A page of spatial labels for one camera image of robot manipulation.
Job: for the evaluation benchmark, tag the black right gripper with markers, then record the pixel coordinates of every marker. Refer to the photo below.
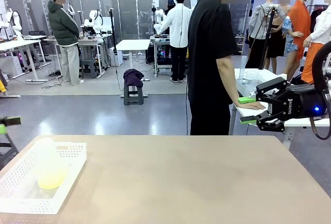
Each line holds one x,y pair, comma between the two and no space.
300,102

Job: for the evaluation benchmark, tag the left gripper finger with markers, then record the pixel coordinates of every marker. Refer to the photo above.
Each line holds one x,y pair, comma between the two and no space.
2,129
11,121

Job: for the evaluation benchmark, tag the translucent plastic conical flask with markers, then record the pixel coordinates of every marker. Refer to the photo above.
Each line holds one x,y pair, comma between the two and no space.
50,175

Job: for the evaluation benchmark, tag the person's right forearm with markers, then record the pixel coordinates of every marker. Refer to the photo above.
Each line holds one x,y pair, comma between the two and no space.
227,79

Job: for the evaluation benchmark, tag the person's right hand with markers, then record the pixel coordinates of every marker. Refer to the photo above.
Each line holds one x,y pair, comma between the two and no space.
252,106

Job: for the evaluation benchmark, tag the white side table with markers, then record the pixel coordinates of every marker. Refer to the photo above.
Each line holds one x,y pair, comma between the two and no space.
245,92

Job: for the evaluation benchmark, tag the yellow cloth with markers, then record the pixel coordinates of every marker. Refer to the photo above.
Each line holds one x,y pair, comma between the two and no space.
2,84

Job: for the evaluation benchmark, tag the white perforated plastic basket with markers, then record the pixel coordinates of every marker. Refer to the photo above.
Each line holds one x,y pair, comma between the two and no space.
15,180

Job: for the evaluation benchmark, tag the mannequin in black dress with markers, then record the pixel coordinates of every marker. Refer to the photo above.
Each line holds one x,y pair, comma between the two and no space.
275,40

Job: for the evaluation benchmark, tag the black tripod stand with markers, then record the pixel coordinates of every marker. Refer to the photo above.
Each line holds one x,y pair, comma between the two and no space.
267,32

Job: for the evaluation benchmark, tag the wooden shoe rack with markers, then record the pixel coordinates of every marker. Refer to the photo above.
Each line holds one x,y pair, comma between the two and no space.
240,37

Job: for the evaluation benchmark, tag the long white desk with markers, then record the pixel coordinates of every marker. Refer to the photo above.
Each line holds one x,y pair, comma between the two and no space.
15,43

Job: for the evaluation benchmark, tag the person in black t-shirt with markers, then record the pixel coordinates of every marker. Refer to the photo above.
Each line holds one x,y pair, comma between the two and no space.
207,53

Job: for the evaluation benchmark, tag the mannequin in orange coat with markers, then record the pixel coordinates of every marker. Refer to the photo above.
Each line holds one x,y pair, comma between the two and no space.
300,24

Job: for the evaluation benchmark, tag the mannequin in grey shirt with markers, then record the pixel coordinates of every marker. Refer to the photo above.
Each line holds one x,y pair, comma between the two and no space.
261,19

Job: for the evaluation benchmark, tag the grey plastic step stool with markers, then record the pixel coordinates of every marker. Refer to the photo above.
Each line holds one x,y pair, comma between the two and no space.
89,68

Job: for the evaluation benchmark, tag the mannequin in white jacket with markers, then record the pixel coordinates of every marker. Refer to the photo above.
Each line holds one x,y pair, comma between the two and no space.
320,24

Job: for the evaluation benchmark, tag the person in green puffer jacket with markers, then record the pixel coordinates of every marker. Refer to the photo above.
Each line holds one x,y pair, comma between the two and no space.
63,24

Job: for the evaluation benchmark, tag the grey metal workbench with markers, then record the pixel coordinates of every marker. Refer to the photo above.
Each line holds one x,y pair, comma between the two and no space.
93,40

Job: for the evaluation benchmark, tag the dark purple cloth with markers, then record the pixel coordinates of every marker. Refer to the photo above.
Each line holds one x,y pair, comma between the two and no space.
133,76

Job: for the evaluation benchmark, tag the person in blue cap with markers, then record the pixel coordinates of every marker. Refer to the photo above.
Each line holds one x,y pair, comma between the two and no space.
170,2

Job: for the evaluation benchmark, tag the small white standing table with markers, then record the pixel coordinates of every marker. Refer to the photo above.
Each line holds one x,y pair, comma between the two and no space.
133,44

